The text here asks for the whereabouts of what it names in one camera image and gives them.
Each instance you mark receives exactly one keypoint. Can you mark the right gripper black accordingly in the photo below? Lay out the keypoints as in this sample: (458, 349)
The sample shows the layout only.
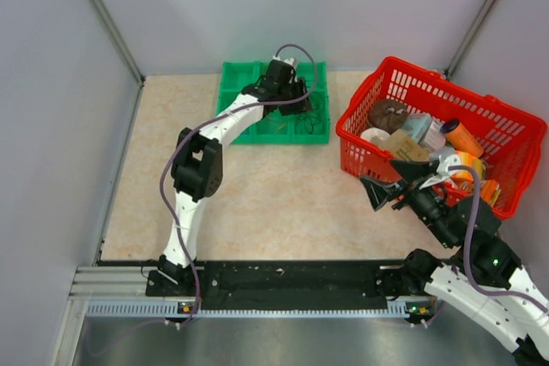
(379, 191)

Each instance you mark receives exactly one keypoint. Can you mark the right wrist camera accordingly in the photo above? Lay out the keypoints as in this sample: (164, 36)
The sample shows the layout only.
(441, 167)

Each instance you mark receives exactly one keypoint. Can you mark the left aluminium frame post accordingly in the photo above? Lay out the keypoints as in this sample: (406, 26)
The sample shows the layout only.
(117, 40)

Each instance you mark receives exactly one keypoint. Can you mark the yellow green sponge pack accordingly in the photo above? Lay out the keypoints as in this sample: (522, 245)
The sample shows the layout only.
(472, 162)

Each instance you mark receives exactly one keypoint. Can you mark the orange snack packet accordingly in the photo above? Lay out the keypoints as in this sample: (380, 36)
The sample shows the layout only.
(489, 190)

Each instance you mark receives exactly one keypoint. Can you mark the aluminium frame post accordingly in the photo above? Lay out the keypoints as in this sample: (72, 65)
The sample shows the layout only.
(468, 39)
(117, 40)

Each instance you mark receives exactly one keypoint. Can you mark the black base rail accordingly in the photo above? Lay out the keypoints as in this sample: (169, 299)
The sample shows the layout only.
(286, 285)

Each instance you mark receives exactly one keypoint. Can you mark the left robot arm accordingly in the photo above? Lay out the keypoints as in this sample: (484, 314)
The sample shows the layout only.
(196, 166)

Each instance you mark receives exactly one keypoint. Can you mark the green six-compartment tray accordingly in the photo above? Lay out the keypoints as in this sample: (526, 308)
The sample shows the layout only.
(312, 128)

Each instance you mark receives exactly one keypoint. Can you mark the brown round pouch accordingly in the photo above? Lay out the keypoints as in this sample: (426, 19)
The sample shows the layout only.
(388, 115)

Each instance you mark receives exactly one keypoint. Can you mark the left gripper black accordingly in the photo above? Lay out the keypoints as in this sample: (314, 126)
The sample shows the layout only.
(300, 105)

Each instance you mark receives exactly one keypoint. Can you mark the orange bottle blue cap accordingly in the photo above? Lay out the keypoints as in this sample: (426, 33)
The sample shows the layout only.
(460, 138)

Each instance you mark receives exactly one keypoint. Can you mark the right aluminium frame post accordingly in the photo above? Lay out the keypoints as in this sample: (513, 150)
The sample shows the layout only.
(468, 39)

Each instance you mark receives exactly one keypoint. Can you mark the brown cardboard box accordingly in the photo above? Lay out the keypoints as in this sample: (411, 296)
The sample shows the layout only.
(403, 147)

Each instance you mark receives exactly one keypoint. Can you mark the light blue patterned box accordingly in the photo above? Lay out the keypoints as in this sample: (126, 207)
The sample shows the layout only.
(425, 130)

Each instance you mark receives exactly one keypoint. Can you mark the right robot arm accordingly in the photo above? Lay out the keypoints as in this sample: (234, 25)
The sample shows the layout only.
(485, 279)

